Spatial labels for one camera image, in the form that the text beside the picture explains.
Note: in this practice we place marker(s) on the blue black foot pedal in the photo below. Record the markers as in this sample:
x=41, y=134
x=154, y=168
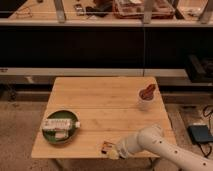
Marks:
x=200, y=134

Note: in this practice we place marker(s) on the green round plate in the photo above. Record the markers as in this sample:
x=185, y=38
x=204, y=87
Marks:
x=50, y=135

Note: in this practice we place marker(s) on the small remote on shelf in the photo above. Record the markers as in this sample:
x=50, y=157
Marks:
x=79, y=9

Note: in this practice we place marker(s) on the white labelled bottle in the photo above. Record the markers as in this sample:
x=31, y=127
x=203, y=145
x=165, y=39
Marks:
x=59, y=124

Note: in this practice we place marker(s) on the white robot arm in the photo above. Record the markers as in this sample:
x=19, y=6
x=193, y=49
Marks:
x=151, y=139

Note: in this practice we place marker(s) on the clear cup with brown contents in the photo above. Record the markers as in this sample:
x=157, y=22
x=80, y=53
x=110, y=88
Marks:
x=146, y=96

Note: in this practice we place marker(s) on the tray of items on shelf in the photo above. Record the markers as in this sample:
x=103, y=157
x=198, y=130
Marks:
x=134, y=9

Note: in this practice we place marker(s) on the wooden table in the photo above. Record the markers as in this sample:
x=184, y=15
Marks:
x=108, y=109

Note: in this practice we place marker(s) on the black device on shelf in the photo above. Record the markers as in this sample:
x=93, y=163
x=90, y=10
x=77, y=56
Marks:
x=100, y=11

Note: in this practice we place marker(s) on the cream pusher end effector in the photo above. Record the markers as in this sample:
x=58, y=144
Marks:
x=113, y=154

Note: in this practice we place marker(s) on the eyeglasses on shelf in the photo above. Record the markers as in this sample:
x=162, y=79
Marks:
x=24, y=13

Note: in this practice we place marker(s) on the small white tube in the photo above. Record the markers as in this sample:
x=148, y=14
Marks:
x=61, y=135

